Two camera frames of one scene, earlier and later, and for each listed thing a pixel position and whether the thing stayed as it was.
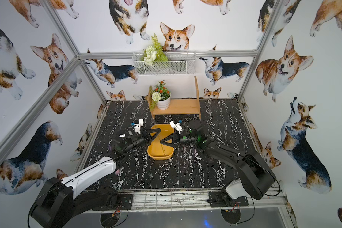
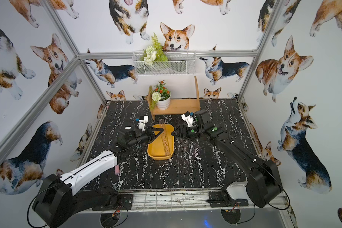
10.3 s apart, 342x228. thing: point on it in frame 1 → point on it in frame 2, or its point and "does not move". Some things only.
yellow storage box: [157, 150] does not move
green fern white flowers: [153, 53] does not move
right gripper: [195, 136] → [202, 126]
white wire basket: [157, 62] does not move
